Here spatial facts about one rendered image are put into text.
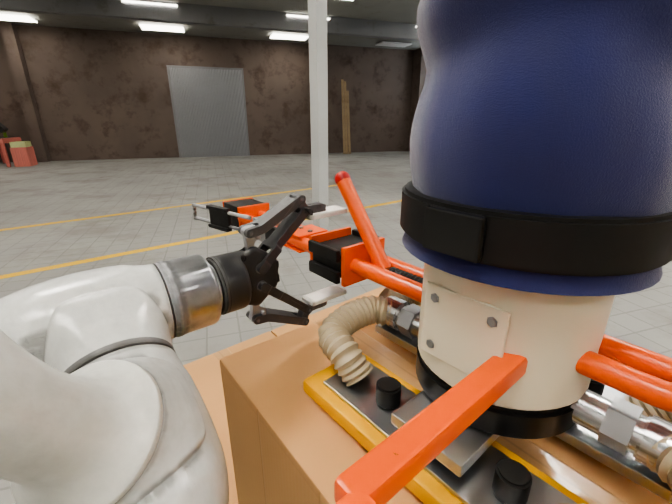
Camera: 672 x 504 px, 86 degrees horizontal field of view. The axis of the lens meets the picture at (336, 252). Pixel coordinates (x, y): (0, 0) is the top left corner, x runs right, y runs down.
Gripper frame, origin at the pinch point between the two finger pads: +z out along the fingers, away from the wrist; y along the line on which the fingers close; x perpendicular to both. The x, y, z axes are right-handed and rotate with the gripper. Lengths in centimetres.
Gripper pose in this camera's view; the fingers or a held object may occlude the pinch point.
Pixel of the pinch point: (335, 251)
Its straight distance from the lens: 57.3
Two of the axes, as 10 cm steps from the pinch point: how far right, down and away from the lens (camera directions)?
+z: 7.7, -2.2, 6.0
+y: 0.0, 9.4, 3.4
